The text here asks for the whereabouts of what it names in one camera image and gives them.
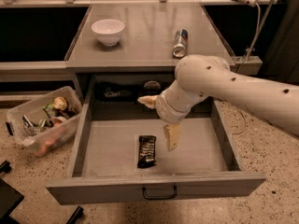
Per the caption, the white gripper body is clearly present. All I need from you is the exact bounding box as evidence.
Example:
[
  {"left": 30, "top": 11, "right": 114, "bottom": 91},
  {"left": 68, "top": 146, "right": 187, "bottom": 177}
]
[{"left": 155, "top": 80, "right": 200, "bottom": 123}]

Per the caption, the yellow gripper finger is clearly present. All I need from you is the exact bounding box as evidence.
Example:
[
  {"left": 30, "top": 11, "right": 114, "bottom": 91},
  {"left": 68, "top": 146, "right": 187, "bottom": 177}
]
[
  {"left": 164, "top": 123, "right": 181, "bottom": 151},
  {"left": 137, "top": 95, "right": 157, "bottom": 109}
]

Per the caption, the black rxbar chocolate bar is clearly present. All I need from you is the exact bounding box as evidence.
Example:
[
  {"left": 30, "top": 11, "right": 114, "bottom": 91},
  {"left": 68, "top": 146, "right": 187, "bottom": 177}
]
[{"left": 137, "top": 135, "right": 156, "bottom": 168}]

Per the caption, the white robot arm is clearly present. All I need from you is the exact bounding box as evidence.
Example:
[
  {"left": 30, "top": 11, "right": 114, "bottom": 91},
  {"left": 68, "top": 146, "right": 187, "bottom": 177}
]
[{"left": 138, "top": 55, "right": 299, "bottom": 136}]

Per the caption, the black bag under counter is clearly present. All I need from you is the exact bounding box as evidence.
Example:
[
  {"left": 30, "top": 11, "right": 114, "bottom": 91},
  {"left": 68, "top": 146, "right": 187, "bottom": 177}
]
[{"left": 94, "top": 82, "right": 140, "bottom": 102}]

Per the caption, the grey open drawer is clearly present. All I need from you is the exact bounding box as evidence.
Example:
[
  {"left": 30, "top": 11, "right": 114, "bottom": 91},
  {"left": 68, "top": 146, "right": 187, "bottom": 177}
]
[{"left": 47, "top": 74, "right": 265, "bottom": 204}]

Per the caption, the grey counter cabinet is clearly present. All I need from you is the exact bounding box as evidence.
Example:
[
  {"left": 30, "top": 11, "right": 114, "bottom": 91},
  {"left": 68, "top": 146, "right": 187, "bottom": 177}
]
[{"left": 66, "top": 1, "right": 234, "bottom": 98}]

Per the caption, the black tape roll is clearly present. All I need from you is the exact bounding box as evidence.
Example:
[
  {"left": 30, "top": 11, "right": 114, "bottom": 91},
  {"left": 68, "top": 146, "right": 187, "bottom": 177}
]
[{"left": 142, "top": 80, "right": 162, "bottom": 95}]

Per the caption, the silver blue can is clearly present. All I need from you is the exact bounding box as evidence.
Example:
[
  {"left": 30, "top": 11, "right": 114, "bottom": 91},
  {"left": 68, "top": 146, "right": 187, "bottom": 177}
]
[{"left": 172, "top": 29, "right": 188, "bottom": 58}]

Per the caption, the white bowl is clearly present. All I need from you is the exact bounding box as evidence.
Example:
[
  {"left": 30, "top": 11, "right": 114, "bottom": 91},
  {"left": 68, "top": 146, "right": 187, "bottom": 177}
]
[{"left": 92, "top": 19, "right": 125, "bottom": 46}]

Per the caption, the yellow sponge in bin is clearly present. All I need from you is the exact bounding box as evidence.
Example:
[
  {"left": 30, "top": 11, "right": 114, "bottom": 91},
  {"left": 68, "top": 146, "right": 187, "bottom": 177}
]
[{"left": 52, "top": 96, "right": 68, "bottom": 111}]

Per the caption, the clear plastic storage bin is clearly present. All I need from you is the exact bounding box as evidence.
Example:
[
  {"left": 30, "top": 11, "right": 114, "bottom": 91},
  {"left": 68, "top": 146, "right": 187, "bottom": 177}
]
[{"left": 7, "top": 86, "right": 82, "bottom": 156}]

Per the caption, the black base lower left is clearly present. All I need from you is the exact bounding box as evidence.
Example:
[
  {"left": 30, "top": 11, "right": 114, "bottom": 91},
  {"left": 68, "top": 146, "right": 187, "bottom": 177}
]
[{"left": 0, "top": 161, "right": 84, "bottom": 224}]

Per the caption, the black drawer handle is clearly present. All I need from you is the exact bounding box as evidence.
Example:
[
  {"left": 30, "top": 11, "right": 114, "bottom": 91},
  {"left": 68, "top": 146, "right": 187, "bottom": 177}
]
[{"left": 142, "top": 186, "right": 178, "bottom": 201}]

